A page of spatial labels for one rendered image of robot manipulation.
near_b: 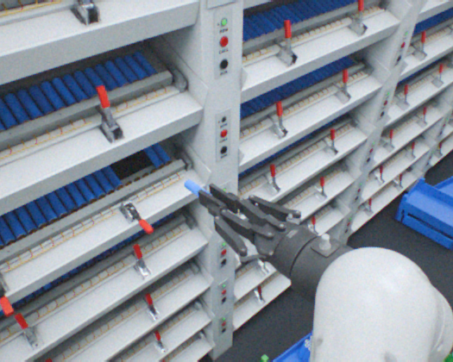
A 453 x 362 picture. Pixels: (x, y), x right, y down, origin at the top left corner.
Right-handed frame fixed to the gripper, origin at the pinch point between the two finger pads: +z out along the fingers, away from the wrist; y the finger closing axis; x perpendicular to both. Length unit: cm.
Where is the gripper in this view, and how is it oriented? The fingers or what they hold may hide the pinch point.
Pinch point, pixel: (217, 201)
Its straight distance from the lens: 70.0
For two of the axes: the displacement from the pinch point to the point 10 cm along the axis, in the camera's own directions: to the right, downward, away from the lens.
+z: -6.4, -3.8, 6.7
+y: -7.6, 4.3, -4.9
